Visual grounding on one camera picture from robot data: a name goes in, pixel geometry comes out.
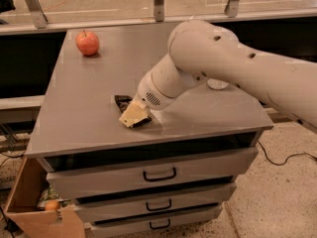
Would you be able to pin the clear plastic water bottle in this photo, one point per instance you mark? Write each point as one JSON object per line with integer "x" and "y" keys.
{"x": 217, "y": 84}

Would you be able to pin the grey drawer cabinet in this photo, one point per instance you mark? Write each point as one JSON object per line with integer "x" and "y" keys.
{"x": 78, "y": 126}

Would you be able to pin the red apple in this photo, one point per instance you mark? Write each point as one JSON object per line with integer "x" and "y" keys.
{"x": 87, "y": 42}

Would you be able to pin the black rxbar chocolate bar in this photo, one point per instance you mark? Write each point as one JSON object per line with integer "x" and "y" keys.
{"x": 122, "y": 101}

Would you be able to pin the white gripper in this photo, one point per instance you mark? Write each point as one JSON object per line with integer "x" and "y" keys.
{"x": 149, "y": 93}

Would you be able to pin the grey top drawer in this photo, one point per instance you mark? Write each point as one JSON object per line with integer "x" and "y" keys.
{"x": 147, "y": 174}

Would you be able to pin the metal railing frame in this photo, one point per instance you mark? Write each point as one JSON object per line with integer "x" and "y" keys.
{"x": 31, "y": 16}

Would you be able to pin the grey drawer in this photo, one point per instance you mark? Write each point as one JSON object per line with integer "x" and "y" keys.
{"x": 147, "y": 174}
{"x": 155, "y": 221}
{"x": 116, "y": 209}

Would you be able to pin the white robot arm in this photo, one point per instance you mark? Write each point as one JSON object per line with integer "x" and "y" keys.
{"x": 198, "y": 51}

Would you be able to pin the cardboard box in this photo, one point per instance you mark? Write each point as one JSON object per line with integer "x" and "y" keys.
{"x": 21, "y": 207}

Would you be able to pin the grey bottom drawer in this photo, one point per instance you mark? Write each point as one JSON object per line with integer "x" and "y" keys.
{"x": 155, "y": 221}

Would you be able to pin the grey middle drawer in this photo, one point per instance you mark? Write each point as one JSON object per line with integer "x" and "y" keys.
{"x": 116, "y": 209}

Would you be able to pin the orange fruit in box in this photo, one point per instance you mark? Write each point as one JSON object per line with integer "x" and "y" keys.
{"x": 52, "y": 205}

